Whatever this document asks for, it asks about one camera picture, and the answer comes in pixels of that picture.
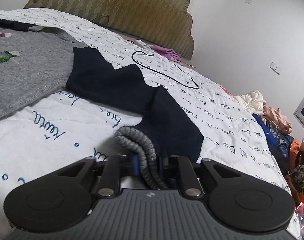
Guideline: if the grey and navy knit sweater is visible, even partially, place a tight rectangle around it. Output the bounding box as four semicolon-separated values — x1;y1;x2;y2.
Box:
0;19;203;189

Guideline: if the white quilt with blue script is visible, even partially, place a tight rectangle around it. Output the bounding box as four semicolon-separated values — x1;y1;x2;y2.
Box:
0;8;289;239

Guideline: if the cream puffy jacket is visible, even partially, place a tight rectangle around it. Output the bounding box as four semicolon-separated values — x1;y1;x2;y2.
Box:
234;90;266;116

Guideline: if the blue garment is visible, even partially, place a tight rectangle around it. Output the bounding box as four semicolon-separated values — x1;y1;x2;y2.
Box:
252;113;294;157

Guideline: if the purple cloth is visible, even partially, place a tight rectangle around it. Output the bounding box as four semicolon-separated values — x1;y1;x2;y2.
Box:
151;45;181;61

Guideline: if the pink garment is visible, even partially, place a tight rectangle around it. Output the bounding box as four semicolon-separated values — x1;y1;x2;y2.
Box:
263;103;293;135

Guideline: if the white remote control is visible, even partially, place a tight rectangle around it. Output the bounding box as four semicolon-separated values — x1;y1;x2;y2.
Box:
134;40;153;51

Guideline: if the orange bag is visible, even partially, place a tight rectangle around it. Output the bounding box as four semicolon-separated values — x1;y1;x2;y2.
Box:
286;139;304;205

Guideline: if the leopard print bag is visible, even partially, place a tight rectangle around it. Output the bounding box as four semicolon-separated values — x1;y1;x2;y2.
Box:
290;151;304;193

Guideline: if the olive upholstered headboard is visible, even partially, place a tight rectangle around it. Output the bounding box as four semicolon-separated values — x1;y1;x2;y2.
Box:
25;0;194;60

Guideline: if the black cord loop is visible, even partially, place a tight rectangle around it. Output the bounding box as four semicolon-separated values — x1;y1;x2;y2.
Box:
131;50;200;90

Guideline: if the white wall switch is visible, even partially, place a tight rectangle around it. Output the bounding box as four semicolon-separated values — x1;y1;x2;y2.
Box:
270;62;282;75

